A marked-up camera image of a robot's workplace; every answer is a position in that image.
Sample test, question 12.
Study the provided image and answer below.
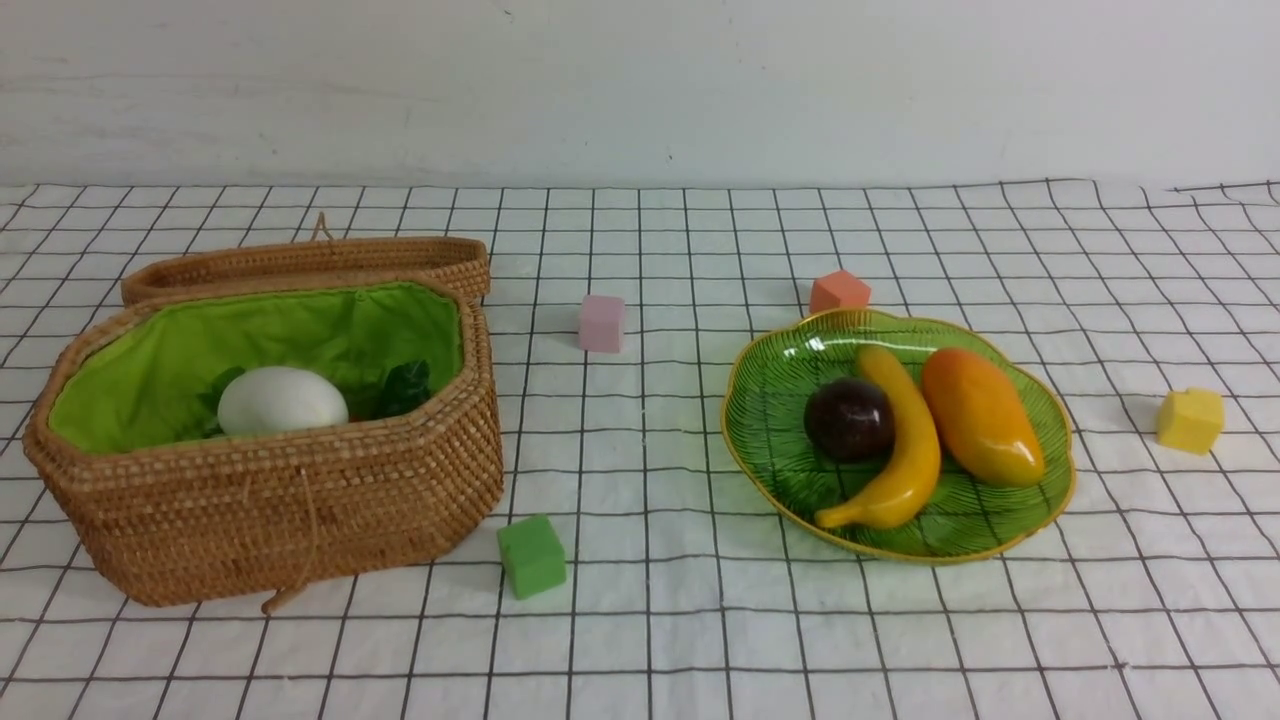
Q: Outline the yellow banana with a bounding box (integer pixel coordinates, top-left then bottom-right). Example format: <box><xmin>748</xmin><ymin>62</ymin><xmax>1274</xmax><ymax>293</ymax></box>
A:
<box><xmin>814</xmin><ymin>345</ymin><xmax>942</xmax><ymax>530</ymax></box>

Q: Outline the orange mango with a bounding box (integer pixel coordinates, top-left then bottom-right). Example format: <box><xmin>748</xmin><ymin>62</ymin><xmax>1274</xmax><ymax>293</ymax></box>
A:
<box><xmin>920</xmin><ymin>347</ymin><xmax>1046</xmax><ymax>488</ymax></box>

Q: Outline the white radish with leaves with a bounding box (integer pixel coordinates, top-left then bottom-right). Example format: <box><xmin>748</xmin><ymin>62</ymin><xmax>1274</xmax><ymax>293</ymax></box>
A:
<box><xmin>196</xmin><ymin>359</ymin><xmax>433</xmax><ymax>439</ymax></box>

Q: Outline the pink foam cube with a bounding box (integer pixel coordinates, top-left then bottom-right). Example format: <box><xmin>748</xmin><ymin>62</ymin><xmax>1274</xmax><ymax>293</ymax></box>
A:
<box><xmin>577</xmin><ymin>293</ymin><xmax>626</xmax><ymax>354</ymax></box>

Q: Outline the green glass leaf plate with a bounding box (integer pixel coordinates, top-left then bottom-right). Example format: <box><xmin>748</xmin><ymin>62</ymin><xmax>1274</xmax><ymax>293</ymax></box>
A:
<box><xmin>721</xmin><ymin>309</ymin><xmax>1076</xmax><ymax>565</ymax></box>

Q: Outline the orange foam cube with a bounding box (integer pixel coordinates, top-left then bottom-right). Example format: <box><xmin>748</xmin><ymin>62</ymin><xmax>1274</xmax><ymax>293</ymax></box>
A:
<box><xmin>808</xmin><ymin>269</ymin><xmax>873</xmax><ymax>316</ymax></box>

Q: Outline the green foam cube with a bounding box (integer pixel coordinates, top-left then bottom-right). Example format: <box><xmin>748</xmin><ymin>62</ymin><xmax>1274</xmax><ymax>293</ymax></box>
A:
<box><xmin>497</xmin><ymin>514</ymin><xmax>568</xmax><ymax>600</ymax></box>

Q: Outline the woven rattan basket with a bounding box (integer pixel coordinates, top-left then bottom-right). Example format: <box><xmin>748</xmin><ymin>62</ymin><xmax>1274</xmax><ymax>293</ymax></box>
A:
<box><xmin>22</xmin><ymin>270</ymin><xmax>504</xmax><ymax>614</ymax></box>

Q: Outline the yellow foam cube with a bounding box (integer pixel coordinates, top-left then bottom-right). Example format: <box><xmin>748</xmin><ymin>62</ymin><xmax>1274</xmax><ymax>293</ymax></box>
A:
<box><xmin>1156</xmin><ymin>387</ymin><xmax>1225</xmax><ymax>456</ymax></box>

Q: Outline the white checkered tablecloth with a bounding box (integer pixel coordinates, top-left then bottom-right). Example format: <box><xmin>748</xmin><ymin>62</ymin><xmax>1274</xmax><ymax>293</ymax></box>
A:
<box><xmin>1</xmin><ymin>179</ymin><xmax>1279</xmax><ymax>719</ymax></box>

